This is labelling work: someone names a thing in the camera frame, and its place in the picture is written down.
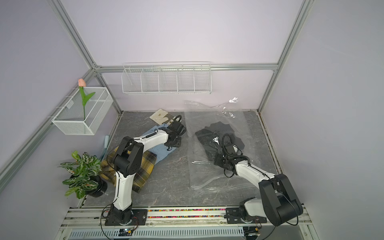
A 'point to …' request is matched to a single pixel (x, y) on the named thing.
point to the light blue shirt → (161, 151)
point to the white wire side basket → (70, 120)
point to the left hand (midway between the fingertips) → (175, 143)
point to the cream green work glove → (162, 117)
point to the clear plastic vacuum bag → (204, 174)
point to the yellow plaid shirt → (108, 170)
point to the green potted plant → (84, 180)
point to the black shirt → (212, 135)
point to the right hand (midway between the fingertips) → (218, 159)
